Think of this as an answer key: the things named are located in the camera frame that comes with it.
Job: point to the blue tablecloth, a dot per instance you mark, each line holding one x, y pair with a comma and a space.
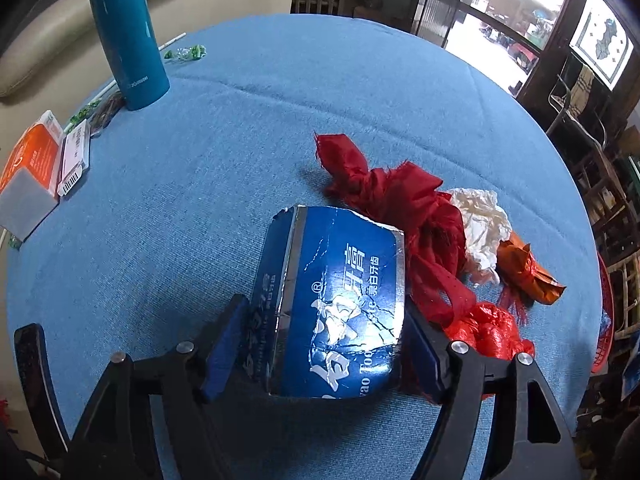
168, 223

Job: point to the black smartphone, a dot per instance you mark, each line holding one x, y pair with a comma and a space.
34, 373

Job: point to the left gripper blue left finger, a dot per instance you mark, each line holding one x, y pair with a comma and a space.
221, 345

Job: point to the small white barcode box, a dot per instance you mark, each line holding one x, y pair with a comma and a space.
75, 157

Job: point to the orange foil wrapper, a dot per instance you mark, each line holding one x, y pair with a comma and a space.
517, 264

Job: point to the white paper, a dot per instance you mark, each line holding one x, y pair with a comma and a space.
485, 225

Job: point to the red plastic bag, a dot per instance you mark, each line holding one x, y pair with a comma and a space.
491, 331

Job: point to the orange white medicine box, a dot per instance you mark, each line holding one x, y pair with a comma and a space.
30, 177

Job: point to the cream leather sofa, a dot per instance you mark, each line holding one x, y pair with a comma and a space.
65, 22

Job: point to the metal frame armchair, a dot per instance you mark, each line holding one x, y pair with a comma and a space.
588, 114

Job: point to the teal thermos bottle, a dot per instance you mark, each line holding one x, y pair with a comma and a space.
127, 36

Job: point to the blue toothpaste box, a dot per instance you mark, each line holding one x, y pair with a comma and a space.
328, 305

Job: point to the red plastic trash basket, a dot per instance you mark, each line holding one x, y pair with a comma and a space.
606, 329

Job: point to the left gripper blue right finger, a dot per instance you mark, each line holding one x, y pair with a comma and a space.
424, 358

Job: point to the green candy wrapper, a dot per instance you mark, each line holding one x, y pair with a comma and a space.
185, 54

